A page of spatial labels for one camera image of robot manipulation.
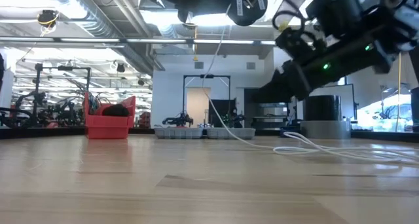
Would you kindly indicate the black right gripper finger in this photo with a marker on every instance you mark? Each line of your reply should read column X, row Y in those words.
column 284, row 86

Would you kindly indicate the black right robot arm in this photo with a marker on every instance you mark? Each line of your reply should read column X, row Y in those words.
column 337, row 11

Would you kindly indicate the black background robot arm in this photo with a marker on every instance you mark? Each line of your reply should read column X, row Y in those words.
column 178, row 120

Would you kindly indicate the blue object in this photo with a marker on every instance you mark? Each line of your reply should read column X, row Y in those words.
column 289, row 129

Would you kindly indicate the black cylinder container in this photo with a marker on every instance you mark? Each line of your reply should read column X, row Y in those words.
column 324, row 109

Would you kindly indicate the grey round base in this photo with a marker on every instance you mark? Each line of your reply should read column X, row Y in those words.
column 325, row 129

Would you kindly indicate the yellow hanging marker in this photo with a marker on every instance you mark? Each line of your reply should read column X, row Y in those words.
column 195, row 58

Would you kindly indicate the grey plastic tray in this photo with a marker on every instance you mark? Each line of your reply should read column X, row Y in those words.
column 242, row 133
column 178, row 133

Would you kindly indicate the black ceiling spotlight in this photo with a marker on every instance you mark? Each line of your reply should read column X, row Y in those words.
column 120, row 68

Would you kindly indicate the long ceiling light bar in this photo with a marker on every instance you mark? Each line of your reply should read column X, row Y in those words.
column 88, row 40

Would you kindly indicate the black rounded object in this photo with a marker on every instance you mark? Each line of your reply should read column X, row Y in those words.
column 115, row 111

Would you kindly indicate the red plastic bin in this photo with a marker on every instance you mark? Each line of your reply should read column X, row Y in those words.
column 108, row 127

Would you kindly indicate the grey wall vent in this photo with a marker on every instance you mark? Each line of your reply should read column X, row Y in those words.
column 250, row 65
column 199, row 65

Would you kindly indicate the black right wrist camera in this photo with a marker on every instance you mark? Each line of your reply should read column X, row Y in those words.
column 294, row 42

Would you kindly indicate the black gantry frame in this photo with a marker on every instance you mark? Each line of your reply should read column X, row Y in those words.
column 207, row 76

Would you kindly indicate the black post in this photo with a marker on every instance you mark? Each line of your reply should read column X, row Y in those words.
column 415, row 109

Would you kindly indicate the black robot station frame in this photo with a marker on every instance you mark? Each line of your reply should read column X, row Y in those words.
column 65, row 68

